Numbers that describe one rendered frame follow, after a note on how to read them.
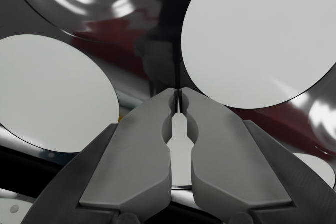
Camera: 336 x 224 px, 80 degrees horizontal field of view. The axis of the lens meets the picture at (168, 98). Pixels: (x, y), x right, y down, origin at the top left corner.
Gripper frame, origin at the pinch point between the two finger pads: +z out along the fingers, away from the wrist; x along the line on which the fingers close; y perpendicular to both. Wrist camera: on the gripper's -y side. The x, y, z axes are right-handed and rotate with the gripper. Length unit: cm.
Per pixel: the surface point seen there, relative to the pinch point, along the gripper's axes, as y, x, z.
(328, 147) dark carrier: 6.4, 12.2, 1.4
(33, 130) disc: 3.9, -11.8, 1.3
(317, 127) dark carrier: 4.3, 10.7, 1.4
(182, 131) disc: 4.3, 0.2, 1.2
